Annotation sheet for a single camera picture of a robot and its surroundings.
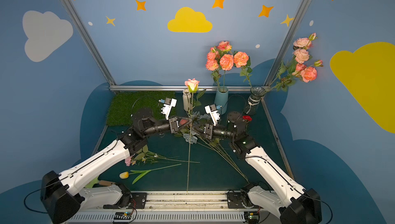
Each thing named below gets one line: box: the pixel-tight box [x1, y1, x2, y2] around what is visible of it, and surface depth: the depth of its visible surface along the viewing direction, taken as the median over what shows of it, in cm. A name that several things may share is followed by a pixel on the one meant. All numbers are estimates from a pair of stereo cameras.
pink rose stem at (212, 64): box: [205, 46, 222, 93], surface depth 87 cm
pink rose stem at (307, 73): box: [268, 59, 324, 94], surface depth 72 cm
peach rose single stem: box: [184, 78, 207, 194], surface depth 66 cm
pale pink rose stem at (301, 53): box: [275, 32, 318, 84], surface depth 74 cm
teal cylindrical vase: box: [214, 85, 229, 116], surface depth 99 cm
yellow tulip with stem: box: [119, 163, 182, 185], surface depth 83 cm
